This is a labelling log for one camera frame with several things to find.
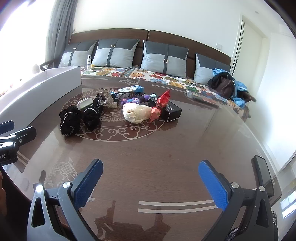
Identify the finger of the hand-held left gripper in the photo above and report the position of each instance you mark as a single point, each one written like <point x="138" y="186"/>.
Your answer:
<point x="25" y="135"/>
<point x="5" y="127"/>

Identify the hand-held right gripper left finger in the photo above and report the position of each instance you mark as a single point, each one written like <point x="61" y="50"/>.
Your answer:
<point x="90" y="183"/>

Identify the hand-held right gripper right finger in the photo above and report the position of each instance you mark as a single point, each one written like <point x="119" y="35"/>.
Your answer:
<point x="212" y="183"/>

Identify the large white cardboard box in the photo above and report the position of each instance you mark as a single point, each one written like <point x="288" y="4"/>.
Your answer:
<point x="46" y="92"/>

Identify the white earbuds case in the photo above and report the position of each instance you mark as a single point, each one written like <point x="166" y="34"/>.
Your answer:
<point x="83" y="103"/>

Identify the black rectangular box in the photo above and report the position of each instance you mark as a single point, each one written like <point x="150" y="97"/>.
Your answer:
<point x="172" y="111"/>

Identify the cream knitted hat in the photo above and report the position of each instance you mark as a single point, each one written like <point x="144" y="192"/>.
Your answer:
<point x="136" y="113"/>

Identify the rhinestone bow hair clip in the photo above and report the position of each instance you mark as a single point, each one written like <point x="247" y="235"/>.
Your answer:
<point x="108" y="100"/>

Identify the purple bear toy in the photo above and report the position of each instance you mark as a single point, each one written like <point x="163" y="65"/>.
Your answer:
<point x="129" y="100"/>

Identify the black rimless eyeglasses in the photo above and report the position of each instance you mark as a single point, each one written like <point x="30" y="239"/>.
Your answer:
<point x="133" y="93"/>

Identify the blue and white toothpaste box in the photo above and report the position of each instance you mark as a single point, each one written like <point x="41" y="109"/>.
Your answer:
<point x="129" y="88"/>

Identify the small purple toy blue paw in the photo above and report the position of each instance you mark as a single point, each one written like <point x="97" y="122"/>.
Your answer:
<point x="146" y="97"/>

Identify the brown patterned desktop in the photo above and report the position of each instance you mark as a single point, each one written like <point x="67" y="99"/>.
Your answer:
<point x="161" y="150"/>

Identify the clear plastic packet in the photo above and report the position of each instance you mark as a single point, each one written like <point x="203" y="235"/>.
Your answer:
<point x="196" y="95"/>

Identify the white pump bottle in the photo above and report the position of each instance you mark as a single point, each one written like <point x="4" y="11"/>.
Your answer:
<point x="89" y="62"/>

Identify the dark brown handbag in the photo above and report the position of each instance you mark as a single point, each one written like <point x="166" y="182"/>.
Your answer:
<point x="222" y="84"/>

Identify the grey curtain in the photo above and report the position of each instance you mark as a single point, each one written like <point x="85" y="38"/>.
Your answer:
<point x="60" y="27"/>

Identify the grey pillow without buckle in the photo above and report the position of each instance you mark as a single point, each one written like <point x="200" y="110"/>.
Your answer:
<point x="205" y="67"/>

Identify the floral blanket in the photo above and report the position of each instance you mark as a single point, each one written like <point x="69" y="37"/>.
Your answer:
<point x="161" y="76"/>

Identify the grey pillow gold buckle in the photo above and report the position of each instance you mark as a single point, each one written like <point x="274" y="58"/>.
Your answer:
<point x="115" y="53"/>

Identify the grey pillow silver buckle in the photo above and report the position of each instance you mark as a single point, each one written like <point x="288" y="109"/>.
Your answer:
<point x="161" y="58"/>

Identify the white door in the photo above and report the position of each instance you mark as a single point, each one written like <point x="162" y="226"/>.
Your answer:
<point x="249" y="46"/>

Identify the brown padded headboard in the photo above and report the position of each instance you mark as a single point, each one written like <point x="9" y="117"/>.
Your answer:
<point x="161" y="37"/>

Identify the white wall socket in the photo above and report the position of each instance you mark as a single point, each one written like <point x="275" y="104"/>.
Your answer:
<point x="219" y="45"/>

